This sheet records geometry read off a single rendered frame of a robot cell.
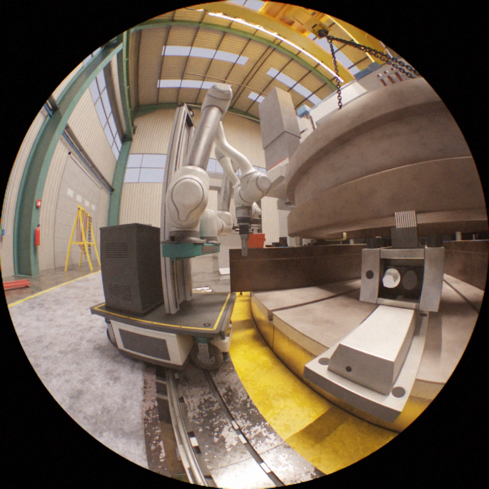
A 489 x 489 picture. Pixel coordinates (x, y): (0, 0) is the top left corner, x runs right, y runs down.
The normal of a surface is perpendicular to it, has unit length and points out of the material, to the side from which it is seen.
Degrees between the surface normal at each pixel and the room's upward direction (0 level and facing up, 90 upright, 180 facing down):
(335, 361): 90
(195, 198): 93
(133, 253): 90
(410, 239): 90
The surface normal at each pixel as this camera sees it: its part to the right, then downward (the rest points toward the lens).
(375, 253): -0.88, 0.02
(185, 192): 0.36, 0.08
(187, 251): -0.04, -0.01
